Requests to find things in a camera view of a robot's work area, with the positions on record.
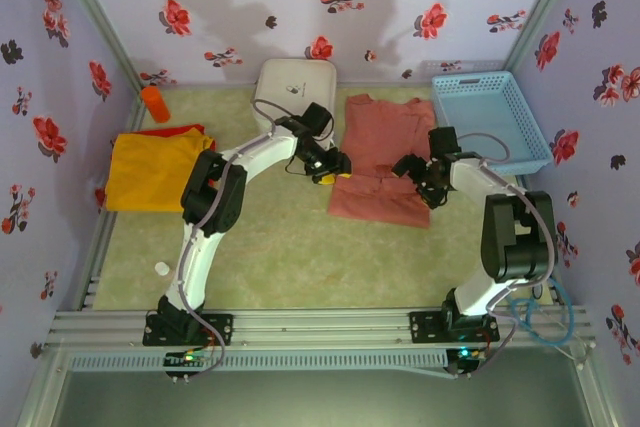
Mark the small white cap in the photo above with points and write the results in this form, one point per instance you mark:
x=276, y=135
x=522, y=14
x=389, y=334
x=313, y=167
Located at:
x=162, y=269

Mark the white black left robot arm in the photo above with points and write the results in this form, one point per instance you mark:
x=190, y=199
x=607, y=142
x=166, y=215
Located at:
x=200, y=247

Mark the blue perforated plastic basket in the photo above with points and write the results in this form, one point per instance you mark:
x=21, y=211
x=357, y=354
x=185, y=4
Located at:
x=485, y=117

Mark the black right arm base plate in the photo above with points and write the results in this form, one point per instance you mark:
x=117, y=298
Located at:
x=425, y=327

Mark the white zip case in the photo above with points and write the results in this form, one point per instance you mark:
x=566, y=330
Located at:
x=295, y=82

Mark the yellow t-shirt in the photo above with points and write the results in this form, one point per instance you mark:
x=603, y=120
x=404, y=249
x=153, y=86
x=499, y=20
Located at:
x=150, y=172

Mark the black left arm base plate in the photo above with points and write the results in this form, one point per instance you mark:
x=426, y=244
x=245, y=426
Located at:
x=220, y=329

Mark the pink t-shirt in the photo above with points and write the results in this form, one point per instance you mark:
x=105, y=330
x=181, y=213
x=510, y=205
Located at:
x=385, y=147

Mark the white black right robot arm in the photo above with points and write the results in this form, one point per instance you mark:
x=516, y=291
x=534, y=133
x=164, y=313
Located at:
x=520, y=237

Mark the aluminium frame post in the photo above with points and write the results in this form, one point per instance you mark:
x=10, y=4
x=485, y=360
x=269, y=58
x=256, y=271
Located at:
x=542, y=12
x=95, y=17

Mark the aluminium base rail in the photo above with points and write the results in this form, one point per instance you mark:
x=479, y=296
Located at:
x=320, y=327

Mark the circuit board with green light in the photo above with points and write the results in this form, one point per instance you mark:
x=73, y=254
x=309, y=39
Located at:
x=465, y=354
x=187, y=358

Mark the orange cylinder bottle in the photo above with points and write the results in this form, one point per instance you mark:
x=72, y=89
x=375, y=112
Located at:
x=156, y=106

